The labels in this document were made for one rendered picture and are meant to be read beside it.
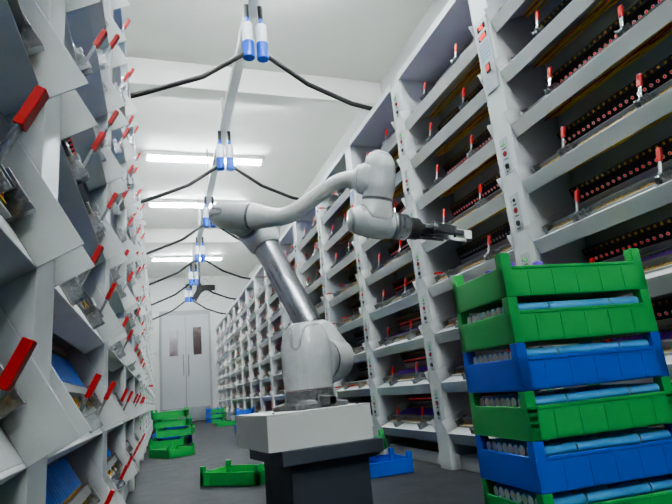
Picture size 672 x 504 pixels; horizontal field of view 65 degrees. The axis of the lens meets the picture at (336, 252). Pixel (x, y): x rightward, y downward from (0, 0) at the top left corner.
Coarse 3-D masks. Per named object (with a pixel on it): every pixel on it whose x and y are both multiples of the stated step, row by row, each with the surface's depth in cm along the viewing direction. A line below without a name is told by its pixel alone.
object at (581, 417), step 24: (600, 384) 112; (480, 408) 102; (504, 408) 94; (528, 408) 87; (552, 408) 88; (576, 408) 89; (600, 408) 90; (624, 408) 91; (648, 408) 92; (480, 432) 102; (504, 432) 94; (528, 432) 87; (552, 432) 87; (576, 432) 88; (600, 432) 89
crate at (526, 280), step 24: (504, 264) 93; (552, 264) 96; (576, 264) 97; (600, 264) 98; (624, 264) 99; (456, 288) 110; (480, 288) 101; (504, 288) 93; (528, 288) 93; (552, 288) 94; (576, 288) 96; (600, 288) 97; (624, 288) 98; (456, 312) 110; (480, 312) 111
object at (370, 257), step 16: (352, 160) 313; (368, 256) 299; (384, 256) 302; (368, 288) 294; (384, 288) 297; (368, 320) 289; (384, 320) 291; (368, 352) 290; (400, 352) 289; (368, 368) 290; (384, 368) 284; (384, 400) 279; (400, 400) 282
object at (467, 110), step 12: (480, 84) 212; (468, 96) 220; (480, 96) 188; (456, 108) 229; (468, 108) 195; (480, 108) 206; (444, 120) 239; (456, 120) 203; (468, 120) 215; (480, 120) 216; (444, 132) 212; (456, 132) 225; (468, 132) 223; (432, 144) 221; (444, 144) 237; (408, 156) 240; (420, 156) 232
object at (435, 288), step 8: (504, 240) 201; (472, 256) 222; (512, 256) 172; (448, 264) 232; (456, 264) 233; (480, 264) 189; (488, 264) 184; (432, 272) 228; (464, 272) 198; (472, 272) 194; (480, 272) 190; (424, 280) 226; (432, 280) 227; (448, 280) 209; (464, 280) 200; (432, 288) 222; (440, 288) 217; (448, 288) 211; (432, 296) 224
